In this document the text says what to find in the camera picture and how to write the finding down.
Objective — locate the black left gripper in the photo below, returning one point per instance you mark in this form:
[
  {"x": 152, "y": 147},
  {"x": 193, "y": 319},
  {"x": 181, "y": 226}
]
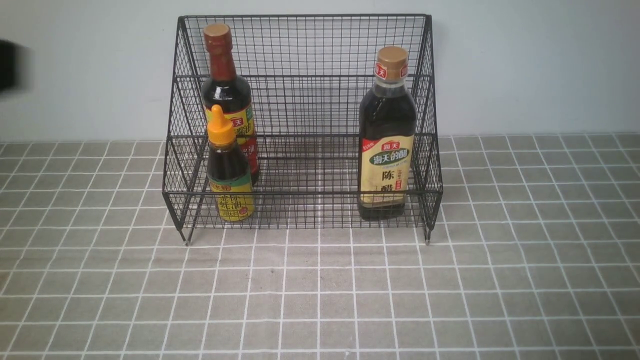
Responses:
[{"x": 14, "y": 67}]

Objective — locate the soy sauce bottle red label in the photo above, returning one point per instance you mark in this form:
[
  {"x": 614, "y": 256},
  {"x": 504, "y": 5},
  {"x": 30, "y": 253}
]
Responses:
[{"x": 230, "y": 91}]

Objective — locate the small bottle with orange cap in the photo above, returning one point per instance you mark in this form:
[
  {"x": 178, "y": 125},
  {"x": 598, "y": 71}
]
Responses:
[{"x": 228, "y": 170}]

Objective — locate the vinegar bottle with beige label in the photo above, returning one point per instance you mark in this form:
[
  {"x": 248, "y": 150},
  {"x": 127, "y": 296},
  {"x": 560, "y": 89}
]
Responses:
[{"x": 387, "y": 124}]

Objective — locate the black wire mesh shelf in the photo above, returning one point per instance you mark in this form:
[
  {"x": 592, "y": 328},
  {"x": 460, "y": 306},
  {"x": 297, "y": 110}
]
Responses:
[{"x": 307, "y": 75}]

